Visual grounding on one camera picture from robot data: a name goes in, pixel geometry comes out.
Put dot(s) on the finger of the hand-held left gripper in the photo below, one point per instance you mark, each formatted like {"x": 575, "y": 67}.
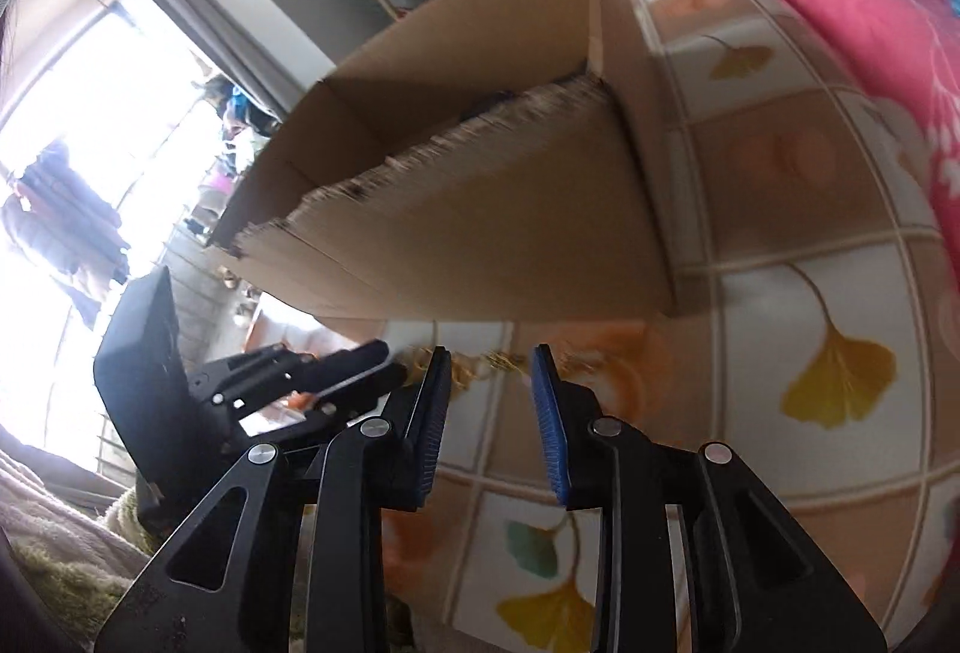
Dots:
{"x": 360, "y": 394}
{"x": 345, "y": 361}

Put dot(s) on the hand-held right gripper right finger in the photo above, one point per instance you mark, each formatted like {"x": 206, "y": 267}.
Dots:
{"x": 551, "y": 428}

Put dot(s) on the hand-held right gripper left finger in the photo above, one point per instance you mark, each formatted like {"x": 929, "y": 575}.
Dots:
{"x": 427, "y": 428}

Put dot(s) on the brown cardboard box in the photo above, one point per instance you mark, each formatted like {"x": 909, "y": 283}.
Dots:
{"x": 487, "y": 248}

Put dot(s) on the green fluffy blanket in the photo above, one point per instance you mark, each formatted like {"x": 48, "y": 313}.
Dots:
{"x": 67, "y": 578}

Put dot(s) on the hanging clothes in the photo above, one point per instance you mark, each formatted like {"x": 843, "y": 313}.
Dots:
{"x": 60, "y": 226}

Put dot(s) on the pile of clothes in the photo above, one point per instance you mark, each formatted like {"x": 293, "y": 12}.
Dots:
{"x": 236, "y": 121}

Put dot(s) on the grey curtain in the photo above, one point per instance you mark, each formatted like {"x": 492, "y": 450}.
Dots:
{"x": 225, "y": 38}

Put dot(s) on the pink floral blanket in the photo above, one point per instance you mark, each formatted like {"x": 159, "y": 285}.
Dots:
{"x": 847, "y": 1}

